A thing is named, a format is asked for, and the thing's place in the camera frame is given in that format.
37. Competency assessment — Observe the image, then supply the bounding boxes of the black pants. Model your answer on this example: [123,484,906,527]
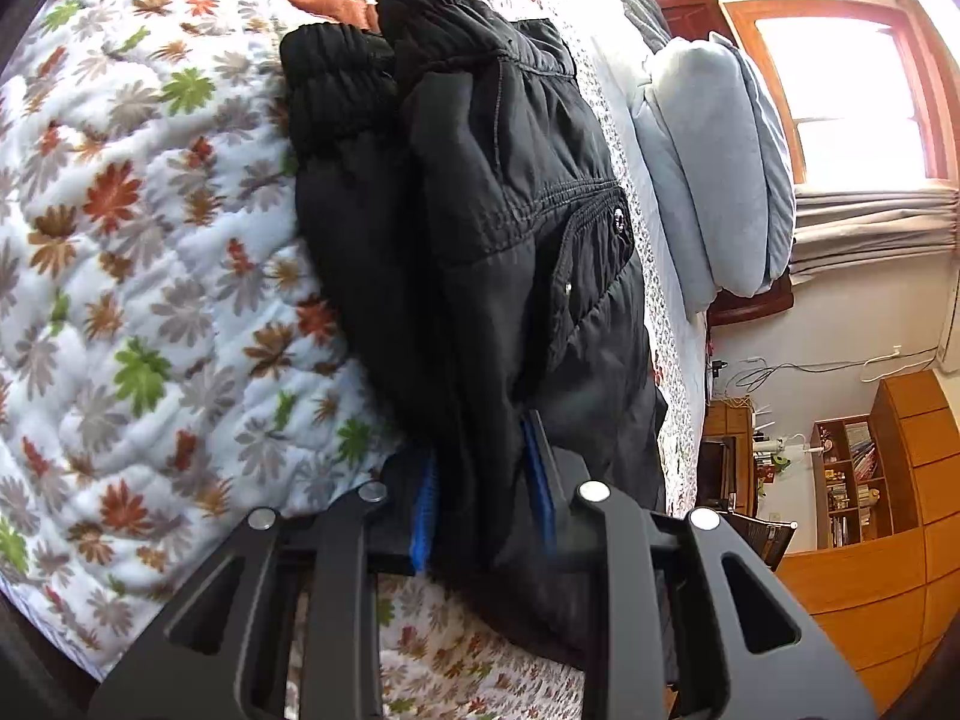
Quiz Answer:
[280,0,665,667]

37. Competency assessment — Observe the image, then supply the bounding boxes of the floral quilted bedspread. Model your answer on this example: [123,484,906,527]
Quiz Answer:
[2,0,706,718]

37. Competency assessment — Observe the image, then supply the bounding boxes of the hanging white cables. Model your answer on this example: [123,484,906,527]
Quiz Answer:
[707,343,939,395]

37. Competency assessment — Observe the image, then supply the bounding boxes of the beige curtain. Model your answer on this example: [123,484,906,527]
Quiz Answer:
[791,181,958,283]

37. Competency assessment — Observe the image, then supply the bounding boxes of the wooden bookshelf with books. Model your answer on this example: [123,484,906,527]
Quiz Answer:
[811,415,893,550]

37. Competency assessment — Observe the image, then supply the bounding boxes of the wooden desk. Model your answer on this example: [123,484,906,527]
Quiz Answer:
[697,398,757,517]

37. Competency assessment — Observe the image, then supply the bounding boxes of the light blue pillow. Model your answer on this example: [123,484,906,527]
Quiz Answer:
[615,0,796,316]

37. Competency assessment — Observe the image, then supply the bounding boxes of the wooden wardrobe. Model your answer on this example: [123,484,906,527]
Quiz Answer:
[776,371,958,712]

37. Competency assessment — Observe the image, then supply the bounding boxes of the dark wooden headboard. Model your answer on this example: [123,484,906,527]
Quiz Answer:
[649,0,796,327]

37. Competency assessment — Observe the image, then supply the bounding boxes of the wooden framed window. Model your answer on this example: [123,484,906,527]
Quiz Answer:
[726,0,958,190]

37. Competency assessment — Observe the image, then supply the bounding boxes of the black mesh office chair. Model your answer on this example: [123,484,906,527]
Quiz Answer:
[726,512,797,571]

